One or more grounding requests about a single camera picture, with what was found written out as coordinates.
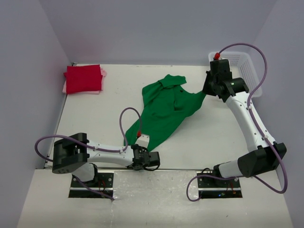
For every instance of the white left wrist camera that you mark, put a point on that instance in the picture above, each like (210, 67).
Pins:
(143, 141)

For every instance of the green t shirt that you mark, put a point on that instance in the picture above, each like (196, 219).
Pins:
(166, 104)

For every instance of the white plastic basket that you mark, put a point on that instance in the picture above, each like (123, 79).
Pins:
(244, 76)

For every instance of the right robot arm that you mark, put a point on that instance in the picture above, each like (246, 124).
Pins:
(261, 145)

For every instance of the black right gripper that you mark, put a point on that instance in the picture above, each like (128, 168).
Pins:
(206, 89)

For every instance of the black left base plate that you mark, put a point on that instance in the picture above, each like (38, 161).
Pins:
(103, 182)

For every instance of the red folded t shirt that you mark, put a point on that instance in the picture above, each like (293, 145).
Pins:
(83, 78)

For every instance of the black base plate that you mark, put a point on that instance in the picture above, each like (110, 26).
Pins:
(210, 188)
(103, 182)

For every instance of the pink folded t shirt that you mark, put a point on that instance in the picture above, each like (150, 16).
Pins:
(103, 74)

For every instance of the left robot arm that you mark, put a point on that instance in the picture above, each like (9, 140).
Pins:
(78, 156)

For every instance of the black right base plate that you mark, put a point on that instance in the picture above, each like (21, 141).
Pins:
(210, 188)

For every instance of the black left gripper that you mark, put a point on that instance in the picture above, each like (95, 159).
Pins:
(144, 148)

